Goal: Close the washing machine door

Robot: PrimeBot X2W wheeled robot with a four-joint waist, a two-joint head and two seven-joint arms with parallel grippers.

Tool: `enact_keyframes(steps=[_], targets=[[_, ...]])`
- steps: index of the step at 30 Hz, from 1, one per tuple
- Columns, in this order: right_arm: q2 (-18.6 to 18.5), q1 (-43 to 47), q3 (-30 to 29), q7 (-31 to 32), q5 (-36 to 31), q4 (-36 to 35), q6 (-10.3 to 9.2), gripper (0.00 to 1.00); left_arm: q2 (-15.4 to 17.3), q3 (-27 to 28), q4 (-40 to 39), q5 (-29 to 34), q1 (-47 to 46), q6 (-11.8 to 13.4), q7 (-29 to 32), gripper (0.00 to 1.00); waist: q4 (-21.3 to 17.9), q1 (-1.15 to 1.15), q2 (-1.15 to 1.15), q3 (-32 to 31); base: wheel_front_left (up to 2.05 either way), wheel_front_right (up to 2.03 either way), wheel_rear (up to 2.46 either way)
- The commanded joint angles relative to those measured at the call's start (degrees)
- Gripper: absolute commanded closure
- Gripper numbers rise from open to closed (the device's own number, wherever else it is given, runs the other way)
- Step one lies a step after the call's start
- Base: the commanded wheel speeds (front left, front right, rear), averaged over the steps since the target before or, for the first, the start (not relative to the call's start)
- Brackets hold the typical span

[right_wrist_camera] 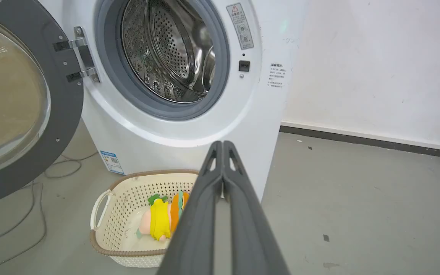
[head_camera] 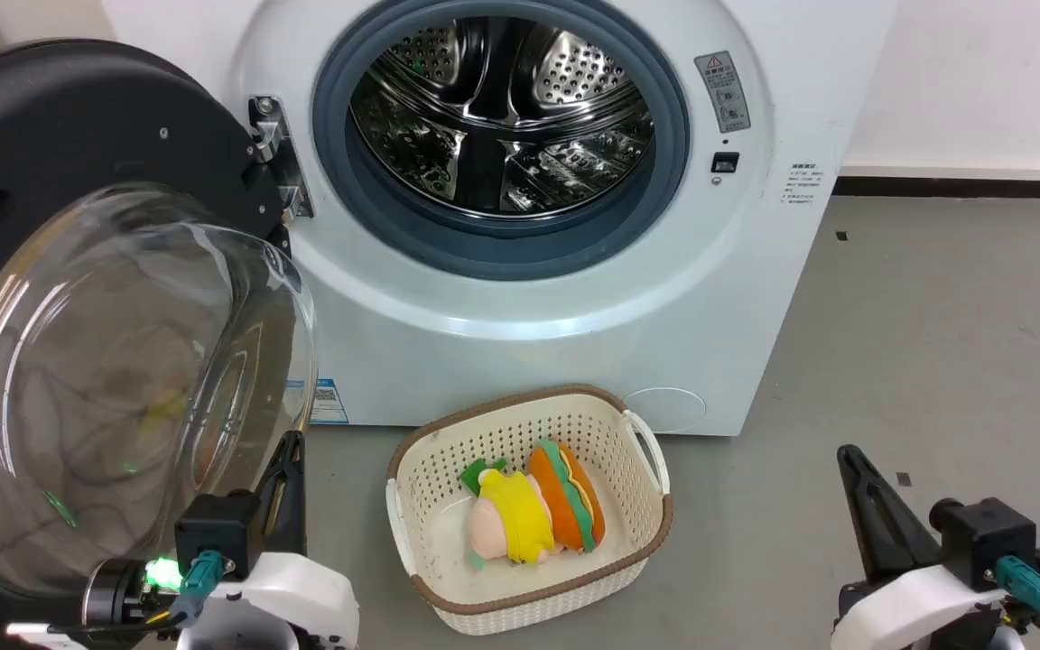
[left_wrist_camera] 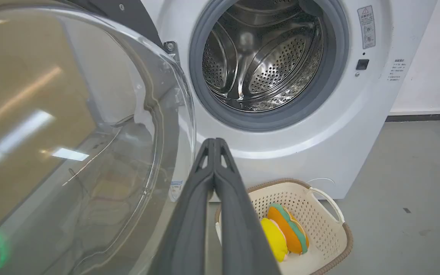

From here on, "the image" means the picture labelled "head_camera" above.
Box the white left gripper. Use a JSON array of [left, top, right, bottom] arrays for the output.
[[175, 432, 361, 650]]

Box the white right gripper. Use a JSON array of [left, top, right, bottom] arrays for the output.
[[831, 444, 1010, 650]]

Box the washer door glass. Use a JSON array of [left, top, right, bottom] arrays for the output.
[[0, 38, 319, 650]]

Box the white front-load washing machine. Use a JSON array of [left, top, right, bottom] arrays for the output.
[[100, 0, 900, 439]]

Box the metal door hinge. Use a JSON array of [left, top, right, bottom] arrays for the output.
[[247, 95, 315, 220]]

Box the steel washing machine drum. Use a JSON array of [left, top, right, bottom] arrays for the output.
[[348, 16, 656, 219]]

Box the blue and white label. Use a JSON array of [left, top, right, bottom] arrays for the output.
[[310, 377, 349, 425]]

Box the cream plastic laundry basket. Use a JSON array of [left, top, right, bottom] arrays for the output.
[[385, 385, 674, 636]]

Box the pink doll with yellow clothes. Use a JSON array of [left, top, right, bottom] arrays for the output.
[[459, 457, 568, 570]]

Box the round white filter cover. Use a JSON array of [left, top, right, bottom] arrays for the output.
[[621, 386, 709, 435]]

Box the orange sandwich plush toy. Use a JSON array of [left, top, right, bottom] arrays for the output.
[[527, 438, 608, 554]]

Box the grey warning sticker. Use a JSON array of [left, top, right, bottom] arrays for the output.
[[694, 51, 752, 135]]

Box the teal plug left gripper cable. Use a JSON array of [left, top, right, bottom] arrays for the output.
[[51, 549, 226, 631]]

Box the black wall baseboard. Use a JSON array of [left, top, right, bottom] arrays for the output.
[[831, 175, 1040, 200]]

